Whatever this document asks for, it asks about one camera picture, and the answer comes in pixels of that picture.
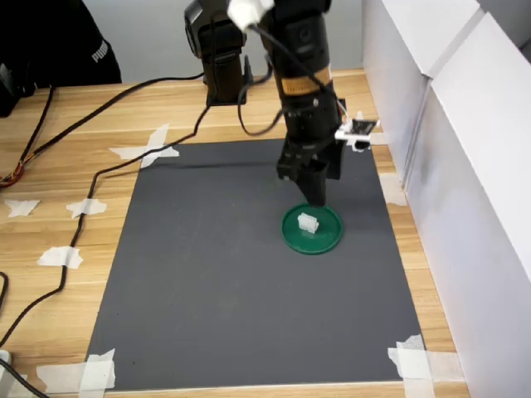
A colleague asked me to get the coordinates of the small white plastic terminal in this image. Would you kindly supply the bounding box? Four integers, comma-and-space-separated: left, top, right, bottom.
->
297, 212, 320, 235

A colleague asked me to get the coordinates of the round green lid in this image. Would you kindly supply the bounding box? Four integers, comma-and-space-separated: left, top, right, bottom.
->
280, 201, 344, 256

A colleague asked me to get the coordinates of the white partition panel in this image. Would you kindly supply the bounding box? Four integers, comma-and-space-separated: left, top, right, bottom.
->
361, 0, 486, 196
404, 12, 531, 398

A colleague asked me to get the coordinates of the dark grey mat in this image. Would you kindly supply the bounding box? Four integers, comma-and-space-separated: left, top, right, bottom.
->
85, 138, 426, 393

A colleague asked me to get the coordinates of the person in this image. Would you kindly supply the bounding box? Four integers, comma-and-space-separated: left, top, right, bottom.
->
0, 0, 124, 88

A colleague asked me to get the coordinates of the black box device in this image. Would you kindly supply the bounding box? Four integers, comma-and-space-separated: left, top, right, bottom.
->
0, 61, 22, 119

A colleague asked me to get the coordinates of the small white camera box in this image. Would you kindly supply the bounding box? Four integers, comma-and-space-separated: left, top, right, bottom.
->
334, 119, 381, 153

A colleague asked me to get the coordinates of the white cable clamp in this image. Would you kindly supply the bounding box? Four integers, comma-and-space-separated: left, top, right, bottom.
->
227, 0, 275, 30

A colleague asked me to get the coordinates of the black power cable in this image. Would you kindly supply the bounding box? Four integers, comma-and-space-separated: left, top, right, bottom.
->
0, 73, 207, 186

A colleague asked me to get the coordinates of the black cable with coloured wires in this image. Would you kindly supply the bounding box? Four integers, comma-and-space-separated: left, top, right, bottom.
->
0, 85, 56, 188

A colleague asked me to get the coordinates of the black camera cable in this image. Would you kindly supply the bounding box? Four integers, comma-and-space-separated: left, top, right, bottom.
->
0, 22, 335, 347

